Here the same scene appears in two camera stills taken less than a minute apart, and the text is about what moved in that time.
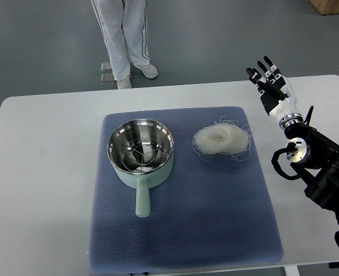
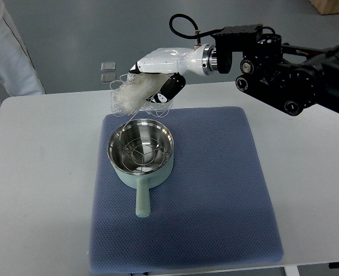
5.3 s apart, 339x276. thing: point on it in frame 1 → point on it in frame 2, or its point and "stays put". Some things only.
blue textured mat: x=208 y=212 stays put
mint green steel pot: x=141 y=153 stays put
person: x=123 y=23 → x=7 y=61
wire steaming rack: x=143 y=154 stays put
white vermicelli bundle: x=223 y=137 → x=129 y=92
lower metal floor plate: x=107 y=78 stays put
